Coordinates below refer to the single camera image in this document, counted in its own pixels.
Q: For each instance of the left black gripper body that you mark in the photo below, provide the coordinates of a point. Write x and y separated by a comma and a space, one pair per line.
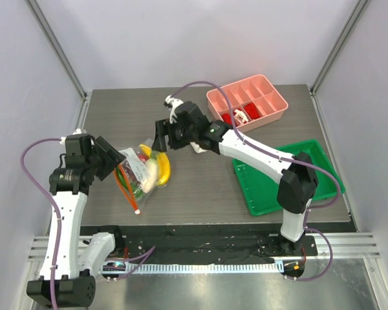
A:
96, 160

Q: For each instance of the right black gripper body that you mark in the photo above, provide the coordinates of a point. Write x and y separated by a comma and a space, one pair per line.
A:
171, 135

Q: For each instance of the clear orange zip top bag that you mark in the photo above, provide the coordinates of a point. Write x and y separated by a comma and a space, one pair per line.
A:
137, 169

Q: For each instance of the green fake chili pepper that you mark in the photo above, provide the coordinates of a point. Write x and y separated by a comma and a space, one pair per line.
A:
128, 183

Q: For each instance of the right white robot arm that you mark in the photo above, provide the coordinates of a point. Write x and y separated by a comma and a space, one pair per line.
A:
297, 180

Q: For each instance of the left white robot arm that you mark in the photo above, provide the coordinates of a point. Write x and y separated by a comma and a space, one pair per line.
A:
67, 278

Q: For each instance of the yellow fake banana bunch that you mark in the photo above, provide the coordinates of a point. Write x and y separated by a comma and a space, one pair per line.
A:
164, 167

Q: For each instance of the white fake radish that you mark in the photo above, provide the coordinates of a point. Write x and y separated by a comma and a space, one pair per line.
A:
152, 174

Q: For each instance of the red white fake food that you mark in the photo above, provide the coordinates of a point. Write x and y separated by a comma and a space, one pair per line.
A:
240, 117

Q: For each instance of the red fake food piece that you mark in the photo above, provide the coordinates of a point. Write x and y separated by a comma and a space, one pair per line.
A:
252, 111

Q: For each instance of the rolled white towel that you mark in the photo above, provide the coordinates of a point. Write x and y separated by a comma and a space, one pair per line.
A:
197, 148

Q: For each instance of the pink compartment tray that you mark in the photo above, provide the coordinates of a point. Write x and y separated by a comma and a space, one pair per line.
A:
257, 89

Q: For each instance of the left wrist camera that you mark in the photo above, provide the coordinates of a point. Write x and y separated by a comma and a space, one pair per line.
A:
79, 137

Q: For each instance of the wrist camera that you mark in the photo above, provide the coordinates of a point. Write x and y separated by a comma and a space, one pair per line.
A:
79, 137
171, 104

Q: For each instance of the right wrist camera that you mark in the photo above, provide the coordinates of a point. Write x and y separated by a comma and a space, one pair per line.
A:
171, 104

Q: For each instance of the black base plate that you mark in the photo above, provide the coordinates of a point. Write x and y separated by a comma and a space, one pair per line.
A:
188, 241

